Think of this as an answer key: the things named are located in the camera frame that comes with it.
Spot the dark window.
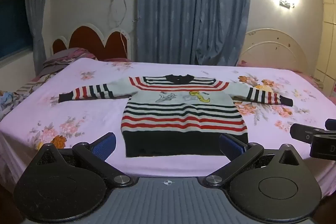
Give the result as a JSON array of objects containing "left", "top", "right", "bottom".
[{"left": 0, "top": 0, "right": 34, "bottom": 61}]

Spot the wide blue curtain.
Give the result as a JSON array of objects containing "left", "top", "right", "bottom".
[{"left": 134, "top": 0, "right": 253, "bottom": 66}]

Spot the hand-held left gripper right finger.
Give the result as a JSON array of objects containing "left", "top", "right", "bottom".
[{"left": 203, "top": 133, "right": 303, "bottom": 187}]

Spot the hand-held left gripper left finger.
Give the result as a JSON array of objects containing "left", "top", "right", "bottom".
[{"left": 36, "top": 132, "right": 133, "bottom": 188}]

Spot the cream arched headboard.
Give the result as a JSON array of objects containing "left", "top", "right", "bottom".
[{"left": 238, "top": 28, "right": 308, "bottom": 74}]

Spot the red scalloped headboard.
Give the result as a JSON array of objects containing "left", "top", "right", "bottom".
[{"left": 51, "top": 23, "right": 132, "bottom": 61}]

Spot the white charger cable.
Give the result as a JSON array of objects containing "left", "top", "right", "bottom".
[{"left": 108, "top": 0, "right": 133, "bottom": 60}]

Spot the narrow blue curtain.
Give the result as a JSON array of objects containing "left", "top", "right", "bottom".
[{"left": 24, "top": 0, "right": 55, "bottom": 76}]

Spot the cream wardrobe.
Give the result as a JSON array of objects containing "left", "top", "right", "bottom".
[{"left": 313, "top": 0, "right": 336, "bottom": 89}]

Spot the pink floral bed sheet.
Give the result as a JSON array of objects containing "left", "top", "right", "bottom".
[{"left": 0, "top": 57, "right": 336, "bottom": 195}]

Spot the striped knit sweater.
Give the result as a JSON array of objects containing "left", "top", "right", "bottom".
[{"left": 58, "top": 74, "right": 294, "bottom": 158}]

